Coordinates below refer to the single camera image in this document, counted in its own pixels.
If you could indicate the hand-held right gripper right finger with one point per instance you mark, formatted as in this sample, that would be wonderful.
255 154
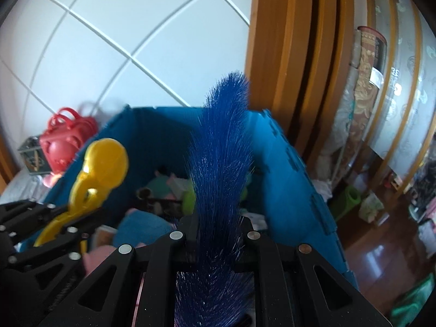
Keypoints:
247 252

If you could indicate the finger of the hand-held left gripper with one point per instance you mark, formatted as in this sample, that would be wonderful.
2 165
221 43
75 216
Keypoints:
58 245
30 213

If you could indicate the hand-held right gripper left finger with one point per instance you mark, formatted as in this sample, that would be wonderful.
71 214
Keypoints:
185 245

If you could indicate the pig plush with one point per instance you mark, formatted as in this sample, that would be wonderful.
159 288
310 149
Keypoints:
51 179
143 228

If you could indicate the clear tape roll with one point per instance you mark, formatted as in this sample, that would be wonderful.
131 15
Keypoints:
143 194

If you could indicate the blue plastic crate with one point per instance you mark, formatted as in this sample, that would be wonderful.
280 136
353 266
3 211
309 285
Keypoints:
289 190

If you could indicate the yellow plastic toy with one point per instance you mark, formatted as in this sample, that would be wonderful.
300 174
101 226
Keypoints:
102 167

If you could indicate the blue feather duster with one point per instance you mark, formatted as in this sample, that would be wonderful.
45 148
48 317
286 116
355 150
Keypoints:
221 163

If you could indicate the pig plush in orange dress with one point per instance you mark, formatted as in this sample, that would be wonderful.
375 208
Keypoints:
51 179

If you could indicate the green frog plush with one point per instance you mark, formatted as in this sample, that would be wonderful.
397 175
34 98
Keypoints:
187 196

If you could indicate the black gift box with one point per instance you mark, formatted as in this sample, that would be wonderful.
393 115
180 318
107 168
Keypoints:
32 158

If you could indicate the red bear-face suitcase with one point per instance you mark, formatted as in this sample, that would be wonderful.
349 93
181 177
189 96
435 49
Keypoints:
66 143

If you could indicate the green rolled mat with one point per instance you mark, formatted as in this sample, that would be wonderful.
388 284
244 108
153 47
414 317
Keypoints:
347 198

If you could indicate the green cloth bag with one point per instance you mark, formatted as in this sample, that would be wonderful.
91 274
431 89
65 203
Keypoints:
414 299

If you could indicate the rolled patterned rug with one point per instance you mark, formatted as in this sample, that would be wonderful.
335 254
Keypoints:
366 85

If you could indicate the wooden wall frame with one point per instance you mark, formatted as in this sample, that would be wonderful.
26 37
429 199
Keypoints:
293 58

